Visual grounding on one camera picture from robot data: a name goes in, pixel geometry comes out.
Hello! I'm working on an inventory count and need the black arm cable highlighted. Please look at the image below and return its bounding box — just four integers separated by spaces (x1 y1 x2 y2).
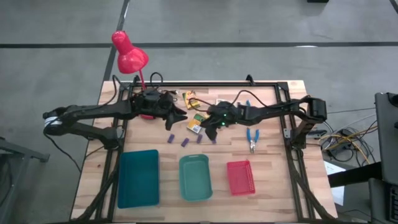
111 72 164 105
188 89 272 113

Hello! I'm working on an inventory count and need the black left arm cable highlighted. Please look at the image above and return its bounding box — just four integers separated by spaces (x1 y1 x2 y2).
111 72 164 105

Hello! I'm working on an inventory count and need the dark grey desk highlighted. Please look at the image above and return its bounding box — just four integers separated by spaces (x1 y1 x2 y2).
326 91 398 224

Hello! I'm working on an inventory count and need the grey metal cart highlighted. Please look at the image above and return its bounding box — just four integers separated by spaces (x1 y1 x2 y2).
0 136 50 224

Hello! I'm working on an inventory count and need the teal plastic bin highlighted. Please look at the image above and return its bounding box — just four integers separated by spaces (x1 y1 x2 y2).
178 154 214 202

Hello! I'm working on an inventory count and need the dark blue plastic bin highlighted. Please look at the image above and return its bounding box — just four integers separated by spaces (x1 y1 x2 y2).
117 149 160 209

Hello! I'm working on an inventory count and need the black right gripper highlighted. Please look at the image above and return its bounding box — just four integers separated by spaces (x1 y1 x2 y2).
201 101 241 141

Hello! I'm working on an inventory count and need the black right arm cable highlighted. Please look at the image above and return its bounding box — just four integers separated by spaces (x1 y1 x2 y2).
188 89 272 113

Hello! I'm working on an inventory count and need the yellow floor cable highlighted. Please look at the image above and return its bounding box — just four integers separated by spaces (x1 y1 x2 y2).
318 126 379 166

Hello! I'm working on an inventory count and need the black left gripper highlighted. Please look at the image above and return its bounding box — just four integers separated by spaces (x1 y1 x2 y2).
134 90 189 131

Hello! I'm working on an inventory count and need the red desk lamp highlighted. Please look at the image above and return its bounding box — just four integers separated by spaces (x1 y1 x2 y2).
111 30 155 121

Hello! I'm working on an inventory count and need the white paper sheet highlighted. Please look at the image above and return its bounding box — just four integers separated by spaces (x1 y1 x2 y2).
323 161 346 207

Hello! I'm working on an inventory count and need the red mesh plastic basket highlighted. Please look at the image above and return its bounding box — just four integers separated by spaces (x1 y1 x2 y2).
226 160 256 197

